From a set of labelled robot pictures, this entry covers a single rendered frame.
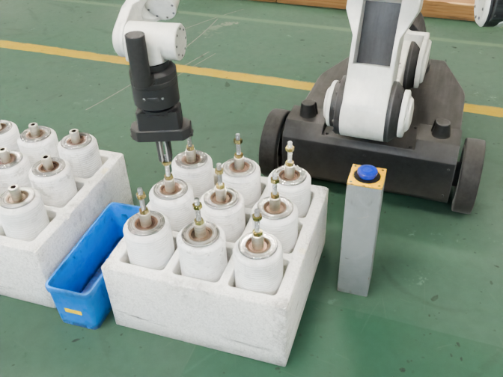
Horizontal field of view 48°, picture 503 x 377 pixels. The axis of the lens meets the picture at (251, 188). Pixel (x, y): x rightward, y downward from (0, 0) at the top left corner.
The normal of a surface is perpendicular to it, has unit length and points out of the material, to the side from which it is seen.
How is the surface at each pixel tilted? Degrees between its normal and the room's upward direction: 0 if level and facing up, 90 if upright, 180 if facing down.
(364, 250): 90
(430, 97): 0
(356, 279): 90
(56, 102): 0
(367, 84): 55
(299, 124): 45
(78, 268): 88
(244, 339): 90
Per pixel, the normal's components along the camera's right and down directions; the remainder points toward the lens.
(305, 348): -0.03, -0.79
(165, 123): 0.03, 0.61
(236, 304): -0.31, 0.58
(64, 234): 0.95, 0.16
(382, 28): -0.33, 0.25
